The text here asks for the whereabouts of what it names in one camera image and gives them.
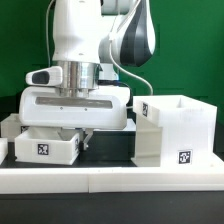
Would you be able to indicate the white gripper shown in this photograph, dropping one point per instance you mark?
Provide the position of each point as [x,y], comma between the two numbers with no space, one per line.
[80,101]

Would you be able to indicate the white front drawer tray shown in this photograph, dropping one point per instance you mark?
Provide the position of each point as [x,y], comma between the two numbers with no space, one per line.
[43,145]

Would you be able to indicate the white drawer tray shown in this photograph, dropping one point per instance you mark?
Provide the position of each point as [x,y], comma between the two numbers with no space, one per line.
[11,127]
[43,145]

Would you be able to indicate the white drawer cabinet box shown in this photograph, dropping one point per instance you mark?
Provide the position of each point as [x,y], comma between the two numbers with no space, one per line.
[173,131]

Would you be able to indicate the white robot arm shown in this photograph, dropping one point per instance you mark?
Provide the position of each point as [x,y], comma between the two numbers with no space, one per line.
[91,38]

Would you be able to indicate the white marker tag sheet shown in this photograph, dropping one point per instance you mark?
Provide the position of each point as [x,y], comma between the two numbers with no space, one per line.
[130,126]

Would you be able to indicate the white front fence bar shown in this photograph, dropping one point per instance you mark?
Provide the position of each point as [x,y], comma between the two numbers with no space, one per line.
[94,180]

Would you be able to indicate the white fence bar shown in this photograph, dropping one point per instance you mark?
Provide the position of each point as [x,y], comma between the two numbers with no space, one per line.
[94,180]
[3,149]

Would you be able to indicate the white left fence bar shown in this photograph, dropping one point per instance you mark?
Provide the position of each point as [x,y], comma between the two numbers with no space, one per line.
[3,149]

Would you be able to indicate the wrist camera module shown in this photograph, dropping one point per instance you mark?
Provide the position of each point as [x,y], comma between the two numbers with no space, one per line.
[51,76]

